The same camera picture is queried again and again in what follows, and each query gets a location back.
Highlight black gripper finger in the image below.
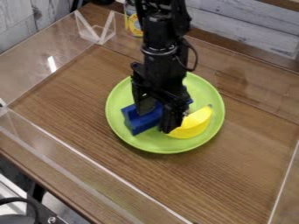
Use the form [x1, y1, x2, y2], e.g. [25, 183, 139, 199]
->
[132, 85, 155, 116]
[160, 103, 190, 134]

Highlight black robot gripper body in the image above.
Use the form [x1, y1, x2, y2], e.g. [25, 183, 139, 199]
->
[131, 47, 191, 105]

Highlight yellow toy banana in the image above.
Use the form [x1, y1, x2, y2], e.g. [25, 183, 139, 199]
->
[168, 105, 214, 139]

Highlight blue foam block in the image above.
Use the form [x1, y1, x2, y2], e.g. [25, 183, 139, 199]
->
[120, 99, 194, 137]

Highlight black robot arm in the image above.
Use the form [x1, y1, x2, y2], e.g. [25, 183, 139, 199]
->
[131, 0, 196, 133]

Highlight green round plate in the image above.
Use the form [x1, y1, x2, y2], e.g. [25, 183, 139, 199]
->
[105, 73, 226, 154]

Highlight clear acrylic corner bracket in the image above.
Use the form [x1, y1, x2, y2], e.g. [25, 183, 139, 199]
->
[75, 10, 116, 46]

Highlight clear acrylic tray wall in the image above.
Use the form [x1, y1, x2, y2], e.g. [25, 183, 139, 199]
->
[0, 99, 192, 224]

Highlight black metal table bracket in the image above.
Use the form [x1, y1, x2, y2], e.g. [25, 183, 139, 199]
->
[27, 182, 68, 224]

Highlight black cable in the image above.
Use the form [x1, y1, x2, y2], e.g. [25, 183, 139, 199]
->
[0, 197, 43, 224]

